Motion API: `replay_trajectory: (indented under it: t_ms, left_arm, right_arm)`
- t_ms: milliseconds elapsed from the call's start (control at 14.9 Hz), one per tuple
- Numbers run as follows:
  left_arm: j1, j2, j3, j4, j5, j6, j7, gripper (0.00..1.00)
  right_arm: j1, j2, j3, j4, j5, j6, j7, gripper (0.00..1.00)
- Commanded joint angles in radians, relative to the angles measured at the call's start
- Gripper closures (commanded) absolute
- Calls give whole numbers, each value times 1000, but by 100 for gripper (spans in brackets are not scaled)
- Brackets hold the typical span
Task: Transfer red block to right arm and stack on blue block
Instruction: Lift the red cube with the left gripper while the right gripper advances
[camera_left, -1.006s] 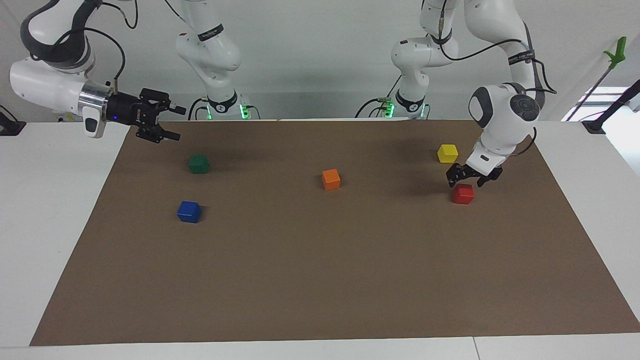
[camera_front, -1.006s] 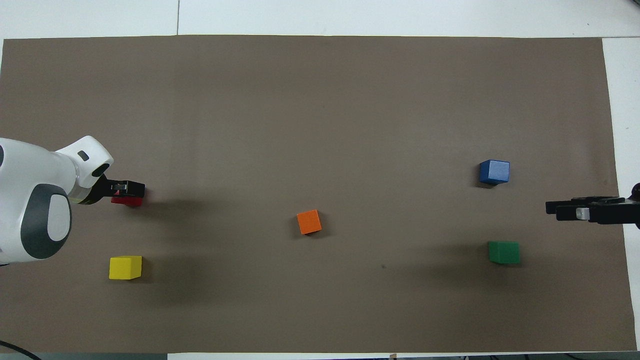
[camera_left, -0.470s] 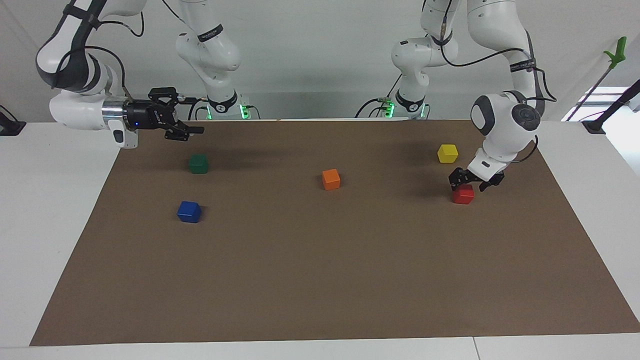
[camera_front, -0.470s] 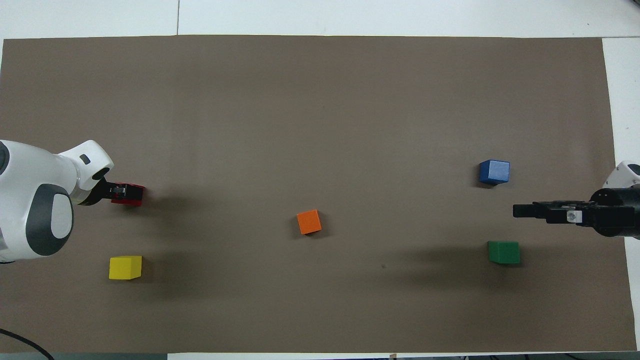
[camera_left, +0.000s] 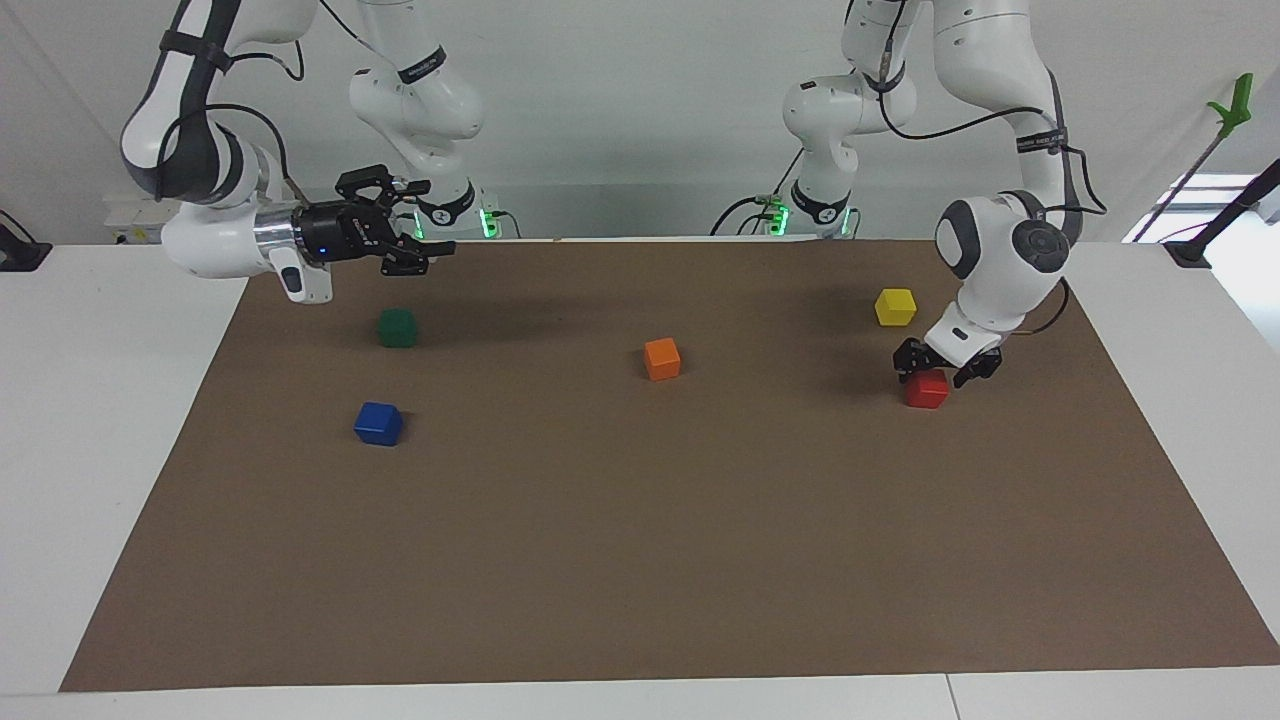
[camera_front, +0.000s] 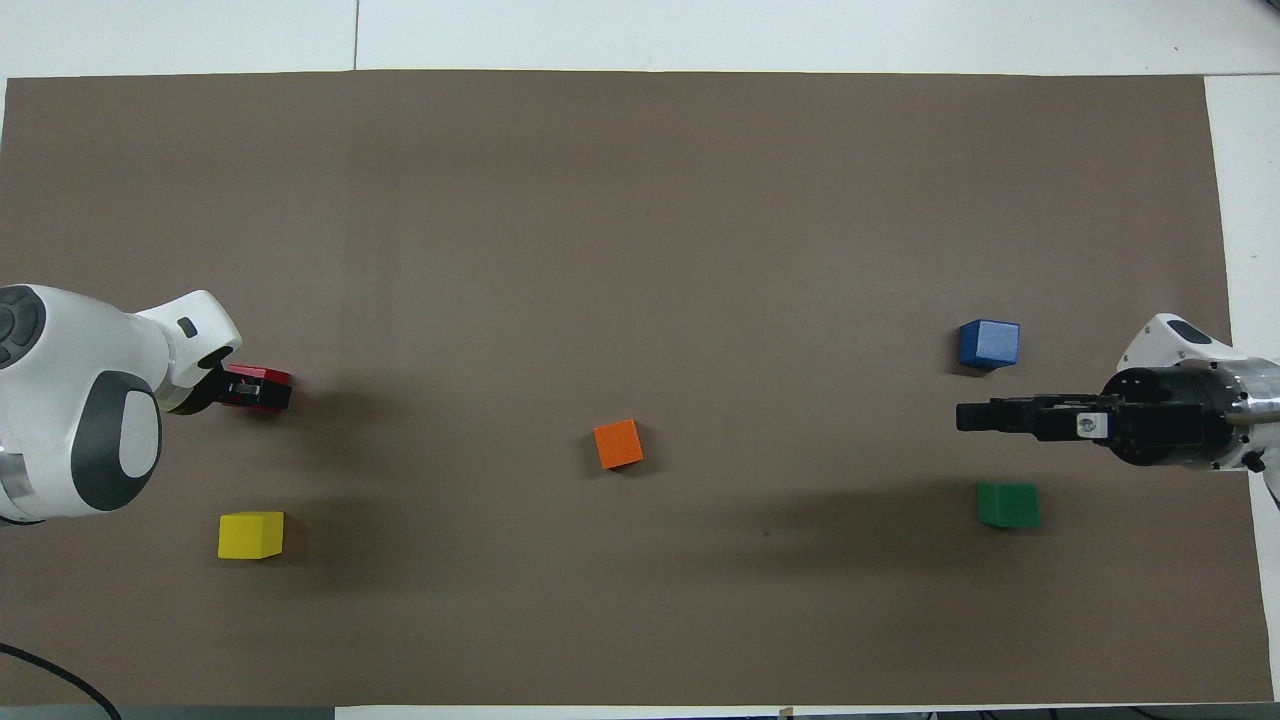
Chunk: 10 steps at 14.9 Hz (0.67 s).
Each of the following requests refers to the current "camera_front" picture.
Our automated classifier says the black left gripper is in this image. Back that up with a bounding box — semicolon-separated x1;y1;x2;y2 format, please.
183;362;294;417

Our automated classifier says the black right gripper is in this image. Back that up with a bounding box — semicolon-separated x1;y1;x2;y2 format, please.
955;364;1239;470

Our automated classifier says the red block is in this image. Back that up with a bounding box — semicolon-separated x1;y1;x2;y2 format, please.
226;365;294;410

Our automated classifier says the blue block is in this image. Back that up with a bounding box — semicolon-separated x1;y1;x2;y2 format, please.
958;319;1022;372

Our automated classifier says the green block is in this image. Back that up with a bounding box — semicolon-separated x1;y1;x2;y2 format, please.
976;482;1042;530

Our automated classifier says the yellow block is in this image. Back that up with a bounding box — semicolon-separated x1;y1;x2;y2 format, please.
217;511;287;561

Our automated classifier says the orange block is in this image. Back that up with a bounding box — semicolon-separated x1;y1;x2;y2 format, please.
593;419;646;471

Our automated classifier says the brown table mat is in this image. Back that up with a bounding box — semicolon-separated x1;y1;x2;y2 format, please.
0;69;1277;708

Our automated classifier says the black loose cable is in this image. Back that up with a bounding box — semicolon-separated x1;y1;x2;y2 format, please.
0;643;124;720

